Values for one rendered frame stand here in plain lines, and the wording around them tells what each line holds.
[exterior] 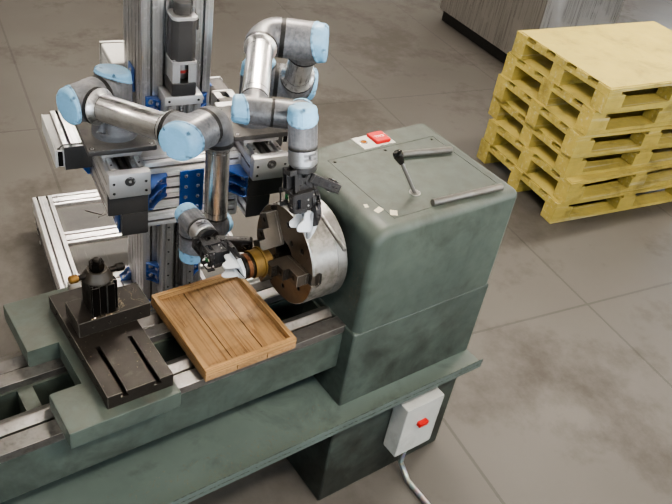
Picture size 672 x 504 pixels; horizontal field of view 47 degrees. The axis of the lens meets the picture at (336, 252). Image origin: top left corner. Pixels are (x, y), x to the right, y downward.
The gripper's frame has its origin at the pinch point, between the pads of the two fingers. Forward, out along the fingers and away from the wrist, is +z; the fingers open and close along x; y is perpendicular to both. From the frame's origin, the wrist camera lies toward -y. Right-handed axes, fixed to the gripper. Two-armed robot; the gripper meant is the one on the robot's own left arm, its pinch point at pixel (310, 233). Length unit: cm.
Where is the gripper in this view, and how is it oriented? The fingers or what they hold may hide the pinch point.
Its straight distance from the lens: 205.8
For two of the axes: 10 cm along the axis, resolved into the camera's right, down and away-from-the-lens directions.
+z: -0.1, 9.0, 4.5
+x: 5.9, 3.7, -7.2
